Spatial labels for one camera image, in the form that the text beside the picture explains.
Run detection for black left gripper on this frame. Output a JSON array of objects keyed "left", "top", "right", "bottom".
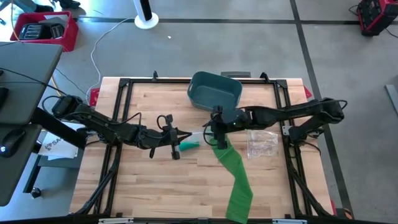
[{"left": 136, "top": 114, "right": 193, "bottom": 161}]

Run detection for green elastic bandage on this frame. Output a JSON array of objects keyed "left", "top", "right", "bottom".
[{"left": 210, "top": 136, "right": 254, "bottom": 224}]

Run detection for grey-blue plastic bin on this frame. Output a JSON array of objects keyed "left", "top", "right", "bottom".
[{"left": 187, "top": 70, "right": 244, "bottom": 112}]

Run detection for black metal table frame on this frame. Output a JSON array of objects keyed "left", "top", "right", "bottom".
[{"left": 74, "top": 70, "right": 336, "bottom": 218}]

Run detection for silver aluminium rail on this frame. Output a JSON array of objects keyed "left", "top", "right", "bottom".
[
  {"left": 98, "top": 218, "right": 135, "bottom": 224},
  {"left": 272, "top": 218, "right": 308, "bottom": 224}
]

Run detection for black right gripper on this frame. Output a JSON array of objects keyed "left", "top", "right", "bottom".
[{"left": 207, "top": 105, "right": 251, "bottom": 150}]

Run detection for red plastic crate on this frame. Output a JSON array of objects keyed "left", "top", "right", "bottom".
[{"left": 9, "top": 11, "right": 80, "bottom": 53}]

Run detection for black ribbed device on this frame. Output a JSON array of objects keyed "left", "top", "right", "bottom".
[
  {"left": 18, "top": 23, "right": 52, "bottom": 41},
  {"left": 50, "top": 24, "right": 66, "bottom": 39}
]

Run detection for black computer mouse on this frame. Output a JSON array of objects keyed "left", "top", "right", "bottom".
[{"left": 0, "top": 128, "right": 26, "bottom": 158}]

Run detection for grey metal bar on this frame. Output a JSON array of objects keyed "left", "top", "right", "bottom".
[{"left": 384, "top": 83, "right": 398, "bottom": 116}]

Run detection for grey desk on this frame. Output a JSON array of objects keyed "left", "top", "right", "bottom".
[{"left": 0, "top": 42, "right": 64, "bottom": 208}]

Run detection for white cable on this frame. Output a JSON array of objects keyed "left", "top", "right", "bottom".
[{"left": 85, "top": 17, "right": 137, "bottom": 104}]

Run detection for white tower fan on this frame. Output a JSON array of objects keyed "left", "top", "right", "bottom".
[{"left": 132, "top": 0, "right": 160, "bottom": 30}]

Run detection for white printed papers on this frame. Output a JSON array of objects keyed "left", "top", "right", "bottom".
[{"left": 37, "top": 121, "right": 80, "bottom": 161}]

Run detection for teal elastic bandage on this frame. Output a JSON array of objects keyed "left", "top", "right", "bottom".
[{"left": 178, "top": 139, "right": 201, "bottom": 152}]

